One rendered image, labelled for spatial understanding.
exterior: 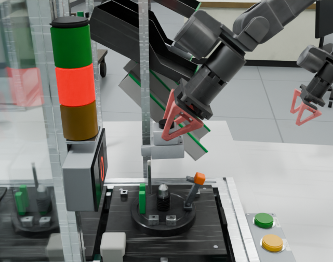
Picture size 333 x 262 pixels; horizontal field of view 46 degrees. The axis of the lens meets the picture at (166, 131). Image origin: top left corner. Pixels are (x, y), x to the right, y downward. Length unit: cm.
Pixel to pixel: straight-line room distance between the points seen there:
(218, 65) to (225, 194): 37
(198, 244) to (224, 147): 64
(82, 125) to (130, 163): 76
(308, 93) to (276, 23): 59
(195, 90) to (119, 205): 34
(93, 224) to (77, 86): 41
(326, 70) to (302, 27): 422
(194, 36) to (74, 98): 26
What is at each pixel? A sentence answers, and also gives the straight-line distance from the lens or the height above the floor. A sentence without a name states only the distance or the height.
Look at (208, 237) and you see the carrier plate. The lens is 82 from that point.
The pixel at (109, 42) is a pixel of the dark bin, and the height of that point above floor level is 129.
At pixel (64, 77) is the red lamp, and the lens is 51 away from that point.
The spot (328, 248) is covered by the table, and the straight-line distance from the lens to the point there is 103.
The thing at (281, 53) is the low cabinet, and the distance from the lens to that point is 551.
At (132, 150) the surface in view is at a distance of 135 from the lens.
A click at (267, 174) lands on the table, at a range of 126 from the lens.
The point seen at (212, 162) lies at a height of 86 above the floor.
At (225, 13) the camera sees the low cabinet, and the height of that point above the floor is 69.
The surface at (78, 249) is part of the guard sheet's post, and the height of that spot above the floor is 106.
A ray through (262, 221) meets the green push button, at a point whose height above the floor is 97.
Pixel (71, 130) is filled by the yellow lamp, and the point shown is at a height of 128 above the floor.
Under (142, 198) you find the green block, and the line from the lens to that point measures 82.
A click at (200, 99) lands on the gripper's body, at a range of 71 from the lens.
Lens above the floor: 150
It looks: 25 degrees down
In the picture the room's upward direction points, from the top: straight up
